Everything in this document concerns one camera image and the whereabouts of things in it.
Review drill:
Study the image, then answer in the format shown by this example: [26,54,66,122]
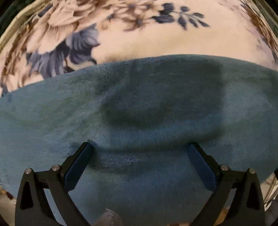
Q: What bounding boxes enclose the blue denim jeans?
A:
[0,55,278,225]

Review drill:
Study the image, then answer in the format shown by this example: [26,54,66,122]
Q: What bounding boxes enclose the floral fleece bed blanket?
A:
[0,0,278,98]

